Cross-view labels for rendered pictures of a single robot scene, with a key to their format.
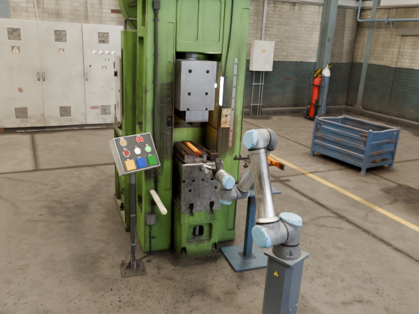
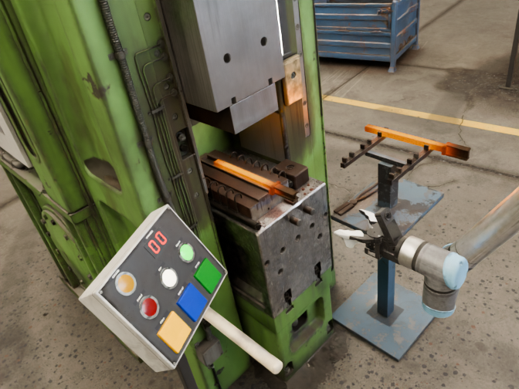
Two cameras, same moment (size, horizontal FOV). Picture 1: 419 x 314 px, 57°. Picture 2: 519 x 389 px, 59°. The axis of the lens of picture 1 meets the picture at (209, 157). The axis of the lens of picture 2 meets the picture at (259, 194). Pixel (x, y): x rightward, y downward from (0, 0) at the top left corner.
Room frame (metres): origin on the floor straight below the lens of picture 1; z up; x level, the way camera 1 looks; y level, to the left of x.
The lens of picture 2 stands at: (1.93, 0.57, 1.91)
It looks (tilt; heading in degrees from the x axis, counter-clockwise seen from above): 35 degrees down; 342
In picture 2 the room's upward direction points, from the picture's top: 10 degrees counter-clockwise
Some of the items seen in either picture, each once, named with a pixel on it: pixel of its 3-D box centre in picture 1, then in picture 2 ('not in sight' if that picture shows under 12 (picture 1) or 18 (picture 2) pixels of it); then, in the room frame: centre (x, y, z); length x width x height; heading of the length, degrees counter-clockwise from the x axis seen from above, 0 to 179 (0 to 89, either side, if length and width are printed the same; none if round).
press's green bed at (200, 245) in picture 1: (191, 221); (265, 298); (3.41, 0.15, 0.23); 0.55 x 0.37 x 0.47; 21
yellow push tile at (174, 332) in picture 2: (130, 165); (174, 332); (2.75, 0.59, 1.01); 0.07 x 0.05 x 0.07; 136
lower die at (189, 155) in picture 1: (187, 150); (232, 181); (3.38, 0.20, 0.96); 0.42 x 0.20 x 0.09; 21
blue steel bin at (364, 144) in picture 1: (352, 141); (357, 25); (6.48, -2.45, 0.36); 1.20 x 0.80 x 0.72; 32
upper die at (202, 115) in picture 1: (189, 111); (213, 96); (3.38, 0.20, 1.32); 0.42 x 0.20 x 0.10; 21
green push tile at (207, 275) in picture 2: (151, 160); (207, 275); (2.89, 0.45, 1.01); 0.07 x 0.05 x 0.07; 136
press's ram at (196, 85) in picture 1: (195, 83); (208, 18); (3.40, 0.16, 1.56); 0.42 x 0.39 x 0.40; 21
